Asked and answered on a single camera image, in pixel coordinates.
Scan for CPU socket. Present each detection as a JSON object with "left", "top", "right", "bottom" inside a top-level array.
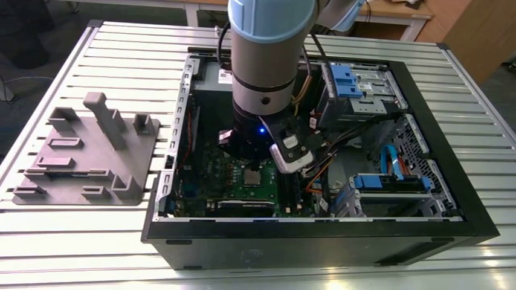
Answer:
[{"left": 240, "top": 167, "right": 265, "bottom": 189}]

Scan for green motherboard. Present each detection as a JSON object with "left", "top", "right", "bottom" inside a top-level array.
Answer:
[{"left": 176, "top": 137, "right": 319, "bottom": 218}]

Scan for black RAM slot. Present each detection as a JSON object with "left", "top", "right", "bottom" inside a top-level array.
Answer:
[
  {"left": 280, "top": 174, "right": 295, "bottom": 213},
  {"left": 291, "top": 173, "right": 304, "bottom": 211}
]

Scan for grey power supply box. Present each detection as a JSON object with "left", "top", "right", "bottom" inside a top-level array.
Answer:
[{"left": 189, "top": 62, "right": 239, "bottom": 143}]

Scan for black graphics card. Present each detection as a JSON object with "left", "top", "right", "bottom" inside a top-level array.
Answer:
[{"left": 207, "top": 199, "right": 276, "bottom": 218}]

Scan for black PC case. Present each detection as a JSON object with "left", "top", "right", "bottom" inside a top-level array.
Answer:
[{"left": 140, "top": 45, "right": 501, "bottom": 271}]

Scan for black disk in blue carrier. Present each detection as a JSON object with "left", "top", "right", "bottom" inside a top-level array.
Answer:
[{"left": 352, "top": 173, "right": 432, "bottom": 194}]

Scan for blue plastic drive carrier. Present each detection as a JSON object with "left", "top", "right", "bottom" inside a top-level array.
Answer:
[{"left": 331, "top": 65, "right": 364, "bottom": 99}]

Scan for silver drive cage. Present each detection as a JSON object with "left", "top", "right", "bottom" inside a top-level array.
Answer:
[{"left": 316, "top": 63, "right": 408, "bottom": 131}]

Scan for silver disk bay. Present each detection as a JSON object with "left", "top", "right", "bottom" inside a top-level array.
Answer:
[{"left": 333, "top": 173, "right": 460, "bottom": 219}]

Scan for grey plastic parts rack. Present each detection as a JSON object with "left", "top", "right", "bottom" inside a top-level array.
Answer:
[{"left": 11, "top": 92, "right": 163, "bottom": 207}]

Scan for wooden desk white legs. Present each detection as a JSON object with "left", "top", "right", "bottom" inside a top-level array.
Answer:
[{"left": 360, "top": 0, "right": 436, "bottom": 42}]

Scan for black office chair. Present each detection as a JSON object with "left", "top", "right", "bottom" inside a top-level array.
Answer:
[{"left": 0, "top": 0, "right": 53, "bottom": 70}]

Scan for wooden cabinet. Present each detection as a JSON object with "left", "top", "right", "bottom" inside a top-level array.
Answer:
[{"left": 417, "top": 0, "right": 516, "bottom": 87}]

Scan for small wrist camera box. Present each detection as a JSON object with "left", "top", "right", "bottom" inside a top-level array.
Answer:
[{"left": 216, "top": 129, "right": 236, "bottom": 149}]

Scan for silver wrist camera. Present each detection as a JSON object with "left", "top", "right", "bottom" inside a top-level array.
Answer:
[{"left": 268, "top": 134, "right": 315, "bottom": 175}]

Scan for orange wire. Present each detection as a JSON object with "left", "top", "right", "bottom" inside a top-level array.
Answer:
[{"left": 305, "top": 163, "right": 336, "bottom": 194}]

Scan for thin red wire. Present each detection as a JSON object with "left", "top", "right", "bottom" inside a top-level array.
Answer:
[{"left": 180, "top": 101, "right": 201, "bottom": 167}]

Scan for black wire bundle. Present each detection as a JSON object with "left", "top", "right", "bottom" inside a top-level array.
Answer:
[{"left": 300, "top": 111, "right": 407, "bottom": 179}]

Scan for blue flat wire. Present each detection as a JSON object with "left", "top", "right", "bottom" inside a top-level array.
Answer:
[{"left": 380, "top": 144, "right": 409, "bottom": 181}]

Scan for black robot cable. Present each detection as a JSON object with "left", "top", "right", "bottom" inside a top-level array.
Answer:
[
  {"left": 304, "top": 33, "right": 331, "bottom": 66},
  {"left": 216, "top": 21, "right": 233, "bottom": 70}
]

